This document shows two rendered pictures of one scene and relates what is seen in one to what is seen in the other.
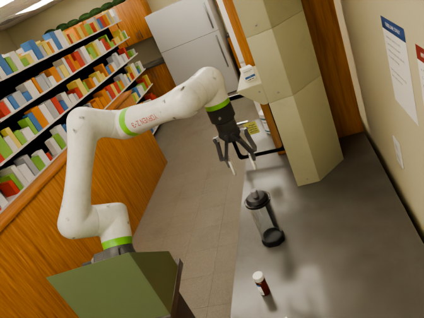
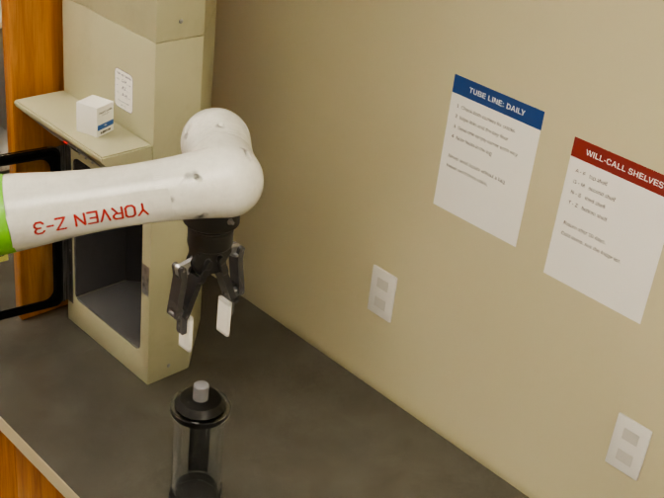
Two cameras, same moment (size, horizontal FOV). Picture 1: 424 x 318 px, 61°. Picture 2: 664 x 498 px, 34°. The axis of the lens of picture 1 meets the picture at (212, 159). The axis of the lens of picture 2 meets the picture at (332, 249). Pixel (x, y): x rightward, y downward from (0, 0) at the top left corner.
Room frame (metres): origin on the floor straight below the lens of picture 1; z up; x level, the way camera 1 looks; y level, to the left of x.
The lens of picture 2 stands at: (0.41, 1.22, 2.37)
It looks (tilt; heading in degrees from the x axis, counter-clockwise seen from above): 29 degrees down; 294
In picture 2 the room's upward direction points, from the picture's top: 7 degrees clockwise
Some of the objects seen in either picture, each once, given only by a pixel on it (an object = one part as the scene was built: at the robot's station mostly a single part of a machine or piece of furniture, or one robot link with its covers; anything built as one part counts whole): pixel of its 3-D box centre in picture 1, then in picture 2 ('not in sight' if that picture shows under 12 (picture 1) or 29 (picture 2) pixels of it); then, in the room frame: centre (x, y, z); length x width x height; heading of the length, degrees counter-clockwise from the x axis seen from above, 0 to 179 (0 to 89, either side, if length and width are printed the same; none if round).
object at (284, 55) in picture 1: (298, 98); (155, 184); (1.61, -0.50, 1.33); 0.32 x 0.25 x 0.77; 161
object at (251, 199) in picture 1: (255, 196); (200, 399); (1.22, -0.10, 1.18); 0.09 x 0.09 x 0.07
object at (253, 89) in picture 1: (253, 86); (81, 144); (1.67, -0.33, 1.46); 0.32 x 0.11 x 0.10; 161
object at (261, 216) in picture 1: (265, 218); (198, 450); (1.22, -0.10, 1.06); 0.11 x 0.11 x 0.21
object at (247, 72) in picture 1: (247, 73); (95, 116); (1.62, -0.32, 1.54); 0.05 x 0.05 x 0.06; 89
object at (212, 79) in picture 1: (209, 88); (215, 153); (1.21, -0.09, 1.66); 0.13 x 0.11 x 0.14; 130
